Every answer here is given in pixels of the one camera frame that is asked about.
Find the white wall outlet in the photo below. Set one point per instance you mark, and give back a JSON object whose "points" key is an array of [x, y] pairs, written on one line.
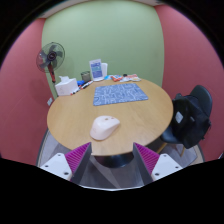
{"points": [[49, 101]]}

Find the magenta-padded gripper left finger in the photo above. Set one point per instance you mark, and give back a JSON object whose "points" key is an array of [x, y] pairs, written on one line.
{"points": [[76, 159]]}

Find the light blue snack packet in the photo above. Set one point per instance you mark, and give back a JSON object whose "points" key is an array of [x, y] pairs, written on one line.
{"points": [[107, 77]]}

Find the dark mesh pen cup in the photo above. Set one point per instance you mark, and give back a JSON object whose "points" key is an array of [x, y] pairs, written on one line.
{"points": [[86, 76]]}

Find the blue grey patterned mouse pad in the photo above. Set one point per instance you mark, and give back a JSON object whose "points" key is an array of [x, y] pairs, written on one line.
{"points": [[120, 94]]}

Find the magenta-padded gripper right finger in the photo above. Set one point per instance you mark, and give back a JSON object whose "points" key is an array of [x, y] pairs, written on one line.
{"points": [[148, 159]]}

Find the white paper roll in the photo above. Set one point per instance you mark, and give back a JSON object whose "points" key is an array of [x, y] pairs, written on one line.
{"points": [[105, 70]]}

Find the black whiteboard marker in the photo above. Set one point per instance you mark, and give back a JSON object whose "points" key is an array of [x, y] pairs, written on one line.
{"points": [[86, 85]]}

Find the red whiteboard marker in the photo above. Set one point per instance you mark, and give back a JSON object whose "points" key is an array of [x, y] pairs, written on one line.
{"points": [[76, 91]]}

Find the white tissue box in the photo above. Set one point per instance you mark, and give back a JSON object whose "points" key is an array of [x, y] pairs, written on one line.
{"points": [[66, 87]]}

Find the black chair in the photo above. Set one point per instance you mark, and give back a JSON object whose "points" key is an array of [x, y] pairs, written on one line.
{"points": [[202, 95]]}

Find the grey standing fan, red pole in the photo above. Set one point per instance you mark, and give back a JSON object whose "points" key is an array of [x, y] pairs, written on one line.
{"points": [[50, 56]]}

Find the cream white computer mouse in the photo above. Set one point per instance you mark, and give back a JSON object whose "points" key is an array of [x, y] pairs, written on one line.
{"points": [[104, 127]]}

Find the white and orange snack packet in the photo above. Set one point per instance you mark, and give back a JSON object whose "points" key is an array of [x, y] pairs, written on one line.
{"points": [[135, 77], [125, 79]]}

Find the blue whiteboard eraser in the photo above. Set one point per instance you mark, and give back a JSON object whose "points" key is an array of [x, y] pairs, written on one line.
{"points": [[81, 83]]}

